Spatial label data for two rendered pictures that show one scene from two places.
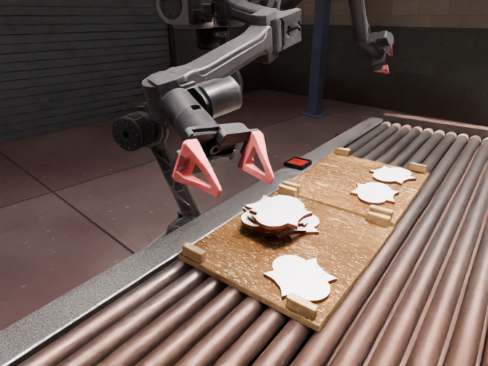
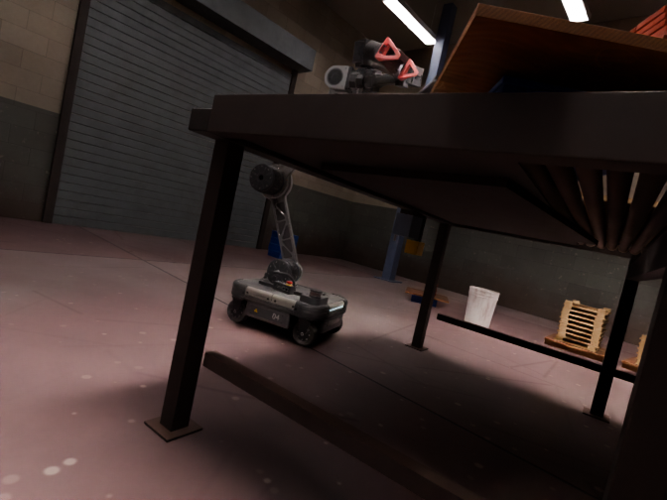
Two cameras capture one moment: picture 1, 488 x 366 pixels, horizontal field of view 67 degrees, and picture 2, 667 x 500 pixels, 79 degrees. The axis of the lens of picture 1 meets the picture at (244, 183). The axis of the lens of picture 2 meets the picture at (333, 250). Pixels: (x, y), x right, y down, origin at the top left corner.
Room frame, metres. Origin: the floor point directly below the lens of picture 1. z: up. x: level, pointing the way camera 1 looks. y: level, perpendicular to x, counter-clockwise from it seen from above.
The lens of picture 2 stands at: (-0.79, 0.15, 0.69)
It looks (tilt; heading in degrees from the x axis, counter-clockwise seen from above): 4 degrees down; 358
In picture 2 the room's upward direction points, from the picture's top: 12 degrees clockwise
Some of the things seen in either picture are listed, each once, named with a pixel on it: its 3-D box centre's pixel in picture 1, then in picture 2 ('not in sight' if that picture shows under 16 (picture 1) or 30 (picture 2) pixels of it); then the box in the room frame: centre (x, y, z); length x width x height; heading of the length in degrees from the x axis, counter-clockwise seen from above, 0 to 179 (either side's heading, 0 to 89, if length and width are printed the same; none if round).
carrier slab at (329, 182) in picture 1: (356, 182); not in sight; (1.09, -0.36, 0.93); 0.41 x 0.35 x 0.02; 144
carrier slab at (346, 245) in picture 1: (292, 242); not in sight; (0.75, -0.12, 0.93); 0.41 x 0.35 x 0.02; 142
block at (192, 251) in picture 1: (193, 253); not in sight; (0.67, 0.11, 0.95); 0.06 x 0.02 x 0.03; 52
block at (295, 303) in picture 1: (301, 306); not in sight; (0.51, -0.10, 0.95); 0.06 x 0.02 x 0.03; 52
